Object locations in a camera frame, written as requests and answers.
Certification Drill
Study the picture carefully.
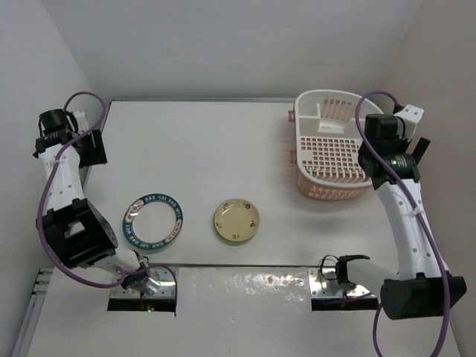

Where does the dark rimmed plate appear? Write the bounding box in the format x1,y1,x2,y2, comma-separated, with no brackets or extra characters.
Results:
122,193,184,252

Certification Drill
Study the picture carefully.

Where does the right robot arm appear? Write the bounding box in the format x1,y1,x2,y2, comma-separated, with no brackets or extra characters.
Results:
335,114,467,320

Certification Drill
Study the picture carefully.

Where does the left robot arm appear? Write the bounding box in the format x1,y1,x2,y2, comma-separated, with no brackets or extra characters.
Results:
33,109,150,292

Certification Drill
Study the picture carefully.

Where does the white pink dish rack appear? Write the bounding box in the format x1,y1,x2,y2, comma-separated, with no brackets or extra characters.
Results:
289,89,372,202

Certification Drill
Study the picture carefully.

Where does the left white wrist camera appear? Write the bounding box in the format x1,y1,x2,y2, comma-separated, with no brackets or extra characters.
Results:
72,110,89,133

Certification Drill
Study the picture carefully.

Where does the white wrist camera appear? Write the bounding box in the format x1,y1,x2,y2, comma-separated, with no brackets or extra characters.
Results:
393,104,425,141
72,110,89,133

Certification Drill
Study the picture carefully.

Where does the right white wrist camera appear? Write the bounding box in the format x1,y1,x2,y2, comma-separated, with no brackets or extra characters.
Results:
393,104,425,141

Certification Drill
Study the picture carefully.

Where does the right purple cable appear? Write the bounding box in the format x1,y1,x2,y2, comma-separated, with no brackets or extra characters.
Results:
355,90,453,357

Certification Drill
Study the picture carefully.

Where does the purple cable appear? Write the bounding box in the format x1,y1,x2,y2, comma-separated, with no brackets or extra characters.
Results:
355,90,453,357
36,91,178,298

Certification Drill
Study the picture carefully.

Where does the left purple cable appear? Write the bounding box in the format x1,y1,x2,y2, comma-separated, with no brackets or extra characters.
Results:
36,91,178,298

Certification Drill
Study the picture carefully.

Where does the left metal mounting bracket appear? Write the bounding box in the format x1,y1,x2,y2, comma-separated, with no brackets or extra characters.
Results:
109,268,176,299

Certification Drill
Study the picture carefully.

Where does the metal mounting bracket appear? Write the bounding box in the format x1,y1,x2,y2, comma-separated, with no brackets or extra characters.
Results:
308,266,375,300
109,268,176,299

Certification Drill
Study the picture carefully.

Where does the right metal mounting bracket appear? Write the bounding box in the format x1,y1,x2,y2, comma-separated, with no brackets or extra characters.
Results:
308,266,375,300

